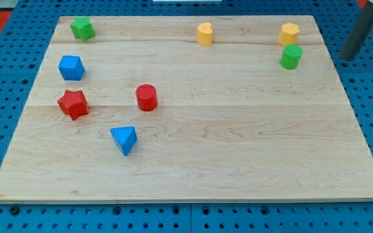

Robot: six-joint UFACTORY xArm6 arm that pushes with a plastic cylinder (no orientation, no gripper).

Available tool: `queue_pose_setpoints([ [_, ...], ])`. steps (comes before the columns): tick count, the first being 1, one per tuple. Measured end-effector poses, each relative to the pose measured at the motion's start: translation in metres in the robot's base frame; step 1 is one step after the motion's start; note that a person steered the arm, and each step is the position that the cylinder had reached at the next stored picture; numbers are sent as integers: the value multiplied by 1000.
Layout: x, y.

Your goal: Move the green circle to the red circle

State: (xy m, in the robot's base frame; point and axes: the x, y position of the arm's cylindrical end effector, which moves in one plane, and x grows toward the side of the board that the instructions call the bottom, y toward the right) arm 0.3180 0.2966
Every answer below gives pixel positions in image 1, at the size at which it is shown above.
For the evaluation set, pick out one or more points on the red cylinder block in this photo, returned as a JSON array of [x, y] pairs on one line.
[[146, 95]]

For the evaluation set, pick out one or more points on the wooden board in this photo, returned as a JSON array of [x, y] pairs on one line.
[[231, 124]]

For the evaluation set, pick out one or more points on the blue triangle block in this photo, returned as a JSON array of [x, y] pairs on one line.
[[124, 138]]

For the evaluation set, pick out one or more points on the yellow crescent block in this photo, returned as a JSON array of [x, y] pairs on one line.
[[204, 34]]

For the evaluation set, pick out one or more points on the red star block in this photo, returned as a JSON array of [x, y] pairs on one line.
[[73, 103]]

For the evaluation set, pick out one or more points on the green cylinder block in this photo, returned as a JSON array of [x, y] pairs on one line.
[[291, 56]]

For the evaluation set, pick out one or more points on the blue cube block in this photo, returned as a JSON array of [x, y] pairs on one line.
[[71, 68]]

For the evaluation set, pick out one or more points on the yellow hexagon block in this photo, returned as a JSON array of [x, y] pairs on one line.
[[289, 34]]

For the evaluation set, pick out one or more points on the green star block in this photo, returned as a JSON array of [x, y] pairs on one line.
[[82, 28]]

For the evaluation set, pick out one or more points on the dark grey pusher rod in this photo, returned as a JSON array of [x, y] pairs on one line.
[[358, 34]]

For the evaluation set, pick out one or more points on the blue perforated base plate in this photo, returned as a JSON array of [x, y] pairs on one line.
[[24, 40]]

